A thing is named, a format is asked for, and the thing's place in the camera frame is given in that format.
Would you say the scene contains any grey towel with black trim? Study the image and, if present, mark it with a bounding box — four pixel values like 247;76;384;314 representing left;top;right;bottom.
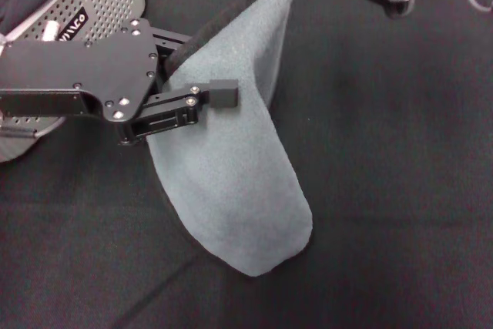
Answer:
148;0;313;278

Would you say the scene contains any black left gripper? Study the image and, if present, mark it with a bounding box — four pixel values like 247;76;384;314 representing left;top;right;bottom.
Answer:
0;18;193;146

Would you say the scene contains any black tablecloth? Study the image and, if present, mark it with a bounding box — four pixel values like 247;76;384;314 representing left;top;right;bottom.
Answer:
0;0;493;329

